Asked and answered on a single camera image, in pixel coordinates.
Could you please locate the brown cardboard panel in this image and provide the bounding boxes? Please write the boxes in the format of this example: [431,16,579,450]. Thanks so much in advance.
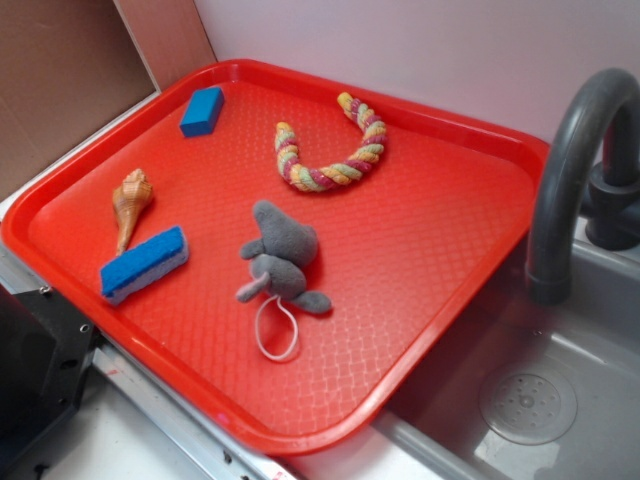
[1,1,216,199]

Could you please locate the grey curved faucet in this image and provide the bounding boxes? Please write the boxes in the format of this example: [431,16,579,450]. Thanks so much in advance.
[525,68,639,305]

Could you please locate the blue and white sponge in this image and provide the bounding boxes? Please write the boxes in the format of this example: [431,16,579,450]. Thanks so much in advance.
[100,226,189,305]

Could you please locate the multicolour twisted rope toy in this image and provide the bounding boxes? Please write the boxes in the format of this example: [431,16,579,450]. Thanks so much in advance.
[274,92,387,193]

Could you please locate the blue rectangular block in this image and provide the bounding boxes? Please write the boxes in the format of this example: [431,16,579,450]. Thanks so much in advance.
[179,87,225,138]

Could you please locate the red plastic tray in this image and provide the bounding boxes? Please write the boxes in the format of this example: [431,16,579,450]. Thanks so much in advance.
[1,60,547,456]

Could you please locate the brown spiral seashell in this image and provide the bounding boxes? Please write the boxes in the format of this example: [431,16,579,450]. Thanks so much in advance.
[112,168,154,256]

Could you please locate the black metal bracket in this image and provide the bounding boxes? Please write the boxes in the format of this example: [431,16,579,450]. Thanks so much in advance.
[1,288,97,476]

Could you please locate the grey plastic sink basin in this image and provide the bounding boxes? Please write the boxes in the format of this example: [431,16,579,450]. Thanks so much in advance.
[375,240,639,479]

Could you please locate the round sink drain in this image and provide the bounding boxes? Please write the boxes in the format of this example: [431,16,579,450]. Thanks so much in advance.
[478,363,578,446]

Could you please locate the grey plush elephant toy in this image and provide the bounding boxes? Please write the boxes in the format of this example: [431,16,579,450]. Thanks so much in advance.
[235,199,334,362]

